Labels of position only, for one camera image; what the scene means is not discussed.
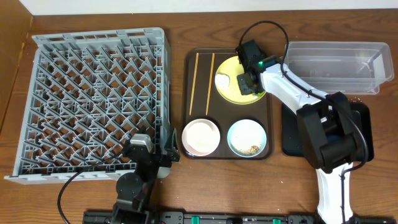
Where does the white tissue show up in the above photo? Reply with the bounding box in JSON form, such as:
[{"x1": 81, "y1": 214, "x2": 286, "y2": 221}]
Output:
[{"x1": 215, "y1": 73, "x2": 230, "y2": 91}]

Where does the light blue bowl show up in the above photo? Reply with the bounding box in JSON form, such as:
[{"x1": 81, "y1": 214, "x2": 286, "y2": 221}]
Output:
[{"x1": 227, "y1": 119, "x2": 267, "y2": 158}]

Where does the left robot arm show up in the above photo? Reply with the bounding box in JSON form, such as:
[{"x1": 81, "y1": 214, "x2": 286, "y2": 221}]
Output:
[{"x1": 109, "y1": 129, "x2": 180, "y2": 224}]

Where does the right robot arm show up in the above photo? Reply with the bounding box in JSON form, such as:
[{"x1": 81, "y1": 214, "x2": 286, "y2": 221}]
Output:
[{"x1": 236, "y1": 40, "x2": 369, "y2": 223}]

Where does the grey dishwasher rack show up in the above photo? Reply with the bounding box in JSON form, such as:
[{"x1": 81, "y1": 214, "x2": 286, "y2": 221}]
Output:
[{"x1": 7, "y1": 27, "x2": 171, "y2": 185}]

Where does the black waste tray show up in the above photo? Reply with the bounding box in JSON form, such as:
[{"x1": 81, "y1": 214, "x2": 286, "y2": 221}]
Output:
[{"x1": 282, "y1": 101, "x2": 374, "y2": 162}]

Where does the yellow plate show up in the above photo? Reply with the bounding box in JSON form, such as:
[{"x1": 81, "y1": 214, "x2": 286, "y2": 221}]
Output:
[{"x1": 216, "y1": 56, "x2": 266, "y2": 105}]

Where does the right wooden chopstick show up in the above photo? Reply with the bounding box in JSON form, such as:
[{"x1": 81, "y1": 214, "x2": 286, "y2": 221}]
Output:
[{"x1": 205, "y1": 53, "x2": 215, "y2": 115}]

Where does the wooden chopstick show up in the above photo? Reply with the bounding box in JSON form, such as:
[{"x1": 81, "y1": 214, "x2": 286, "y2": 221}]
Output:
[
  {"x1": 205, "y1": 53, "x2": 215, "y2": 115},
  {"x1": 189, "y1": 53, "x2": 199, "y2": 115}
]

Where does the left wooden chopstick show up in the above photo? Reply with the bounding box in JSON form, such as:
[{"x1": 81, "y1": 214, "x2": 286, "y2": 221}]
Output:
[{"x1": 189, "y1": 53, "x2": 199, "y2": 115}]

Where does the white pink bowl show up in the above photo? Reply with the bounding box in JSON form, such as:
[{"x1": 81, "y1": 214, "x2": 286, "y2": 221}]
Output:
[{"x1": 182, "y1": 119, "x2": 221, "y2": 157}]

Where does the dark brown serving tray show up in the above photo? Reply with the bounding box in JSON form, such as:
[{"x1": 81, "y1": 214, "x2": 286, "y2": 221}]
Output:
[{"x1": 182, "y1": 49, "x2": 274, "y2": 160}]

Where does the clear plastic bin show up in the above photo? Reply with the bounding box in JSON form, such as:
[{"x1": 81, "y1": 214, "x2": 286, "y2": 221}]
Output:
[{"x1": 285, "y1": 41, "x2": 394, "y2": 95}]

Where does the food scraps pile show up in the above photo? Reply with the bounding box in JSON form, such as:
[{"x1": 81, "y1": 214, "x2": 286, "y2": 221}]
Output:
[{"x1": 239, "y1": 146, "x2": 260, "y2": 156}]

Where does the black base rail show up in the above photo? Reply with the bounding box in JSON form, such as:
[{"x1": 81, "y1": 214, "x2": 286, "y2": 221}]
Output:
[{"x1": 82, "y1": 210, "x2": 398, "y2": 224}]

